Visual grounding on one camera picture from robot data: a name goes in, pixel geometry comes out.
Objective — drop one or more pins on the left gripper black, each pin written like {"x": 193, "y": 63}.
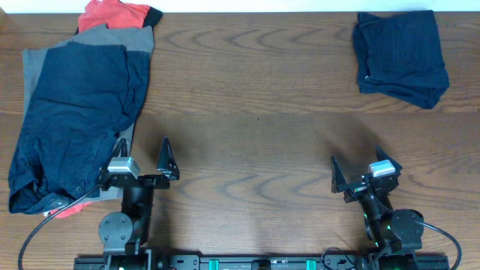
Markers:
{"x": 166, "y": 173}

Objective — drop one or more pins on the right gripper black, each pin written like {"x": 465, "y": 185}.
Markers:
{"x": 339, "y": 184}

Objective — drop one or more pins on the navy shorts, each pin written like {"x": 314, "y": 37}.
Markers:
{"x": 400, "y": 56}
{"x": 75, "y": 112}

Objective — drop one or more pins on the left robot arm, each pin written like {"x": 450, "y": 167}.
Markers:
{"x": 124, "y": 232}

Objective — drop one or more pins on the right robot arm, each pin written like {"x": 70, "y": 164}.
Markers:
{"x": 397, "y": 234}

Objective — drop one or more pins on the grey shorts in pile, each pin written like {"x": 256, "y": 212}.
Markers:
{"x": 112, "y": 37}

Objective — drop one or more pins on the red garment with black trim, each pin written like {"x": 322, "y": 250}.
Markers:
{"x": 97, "y": 83}

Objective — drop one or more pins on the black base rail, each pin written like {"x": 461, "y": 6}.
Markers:
{"x": 194, "y": 262}

